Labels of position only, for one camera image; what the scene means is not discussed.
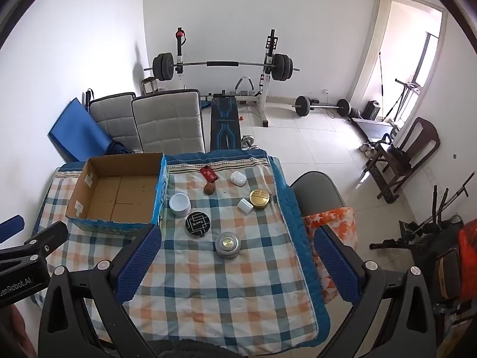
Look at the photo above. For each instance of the short barbell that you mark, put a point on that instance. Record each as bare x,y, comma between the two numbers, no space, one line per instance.
302,106

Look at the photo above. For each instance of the silver round tin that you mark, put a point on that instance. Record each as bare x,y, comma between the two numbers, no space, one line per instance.
228,245

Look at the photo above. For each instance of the dark wooden chair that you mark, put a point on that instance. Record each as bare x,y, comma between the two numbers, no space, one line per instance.
425,134

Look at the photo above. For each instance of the barbell with black plates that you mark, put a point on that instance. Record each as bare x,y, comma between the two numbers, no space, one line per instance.
221,63

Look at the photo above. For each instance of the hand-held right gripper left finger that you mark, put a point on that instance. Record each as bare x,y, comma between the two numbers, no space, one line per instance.
143,261

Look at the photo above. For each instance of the small white cap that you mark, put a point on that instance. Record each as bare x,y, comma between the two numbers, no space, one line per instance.
245,207

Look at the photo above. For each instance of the cardboard box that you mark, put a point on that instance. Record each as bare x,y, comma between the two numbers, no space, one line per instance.
111,194

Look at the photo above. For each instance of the dark blue cloth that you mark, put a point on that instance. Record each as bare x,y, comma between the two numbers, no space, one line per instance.
119,148

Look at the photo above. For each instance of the pile of black stands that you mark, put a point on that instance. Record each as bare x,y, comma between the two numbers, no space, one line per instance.
428,231

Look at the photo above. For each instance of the white barbell rack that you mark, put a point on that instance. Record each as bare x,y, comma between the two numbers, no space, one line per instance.
266,93

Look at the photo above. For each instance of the pair of white shoes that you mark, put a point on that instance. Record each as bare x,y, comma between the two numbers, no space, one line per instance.
368,150

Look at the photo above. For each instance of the black round tin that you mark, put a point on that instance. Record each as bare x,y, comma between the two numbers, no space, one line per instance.
197,224

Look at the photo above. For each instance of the white oval case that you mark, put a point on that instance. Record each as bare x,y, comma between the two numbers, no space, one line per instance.
238,178

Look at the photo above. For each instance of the black speaker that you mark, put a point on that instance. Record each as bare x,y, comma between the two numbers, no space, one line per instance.
371,110

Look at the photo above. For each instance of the blue exercise mat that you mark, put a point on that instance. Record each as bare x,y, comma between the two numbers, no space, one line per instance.
78,130

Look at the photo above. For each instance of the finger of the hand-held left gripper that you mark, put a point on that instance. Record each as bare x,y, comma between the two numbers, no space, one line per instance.
48,238
11,227

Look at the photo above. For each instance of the white padded chair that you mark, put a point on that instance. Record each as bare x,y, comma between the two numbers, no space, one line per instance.
111,119
167,123

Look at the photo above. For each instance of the red card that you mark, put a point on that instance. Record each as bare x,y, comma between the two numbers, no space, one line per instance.
208,174

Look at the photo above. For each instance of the brown nut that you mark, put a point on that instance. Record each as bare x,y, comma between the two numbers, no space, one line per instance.
209,188

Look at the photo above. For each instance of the small wooden stool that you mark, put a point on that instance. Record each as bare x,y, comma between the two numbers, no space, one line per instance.
149,86

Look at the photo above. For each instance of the red cloth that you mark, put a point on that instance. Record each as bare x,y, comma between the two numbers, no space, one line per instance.
468,253

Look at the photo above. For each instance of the exercise machine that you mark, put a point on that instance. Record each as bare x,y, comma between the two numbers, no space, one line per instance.
410,89

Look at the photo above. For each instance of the white round jar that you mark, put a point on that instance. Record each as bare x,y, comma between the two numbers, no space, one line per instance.
180,204

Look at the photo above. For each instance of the chrome dumbbell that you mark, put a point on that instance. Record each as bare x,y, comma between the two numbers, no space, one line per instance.
247,141

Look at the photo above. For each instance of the gold round tin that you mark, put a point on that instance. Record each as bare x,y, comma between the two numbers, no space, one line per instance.
260,198

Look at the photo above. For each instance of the black pole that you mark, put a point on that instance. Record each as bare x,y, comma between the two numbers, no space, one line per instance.
89,99

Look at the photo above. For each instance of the black and blue weight bench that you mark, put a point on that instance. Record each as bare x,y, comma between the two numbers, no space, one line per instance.
224,126

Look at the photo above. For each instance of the grey chair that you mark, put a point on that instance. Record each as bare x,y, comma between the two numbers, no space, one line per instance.
316,190

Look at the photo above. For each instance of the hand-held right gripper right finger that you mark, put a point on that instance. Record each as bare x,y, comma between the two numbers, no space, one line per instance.
335,264

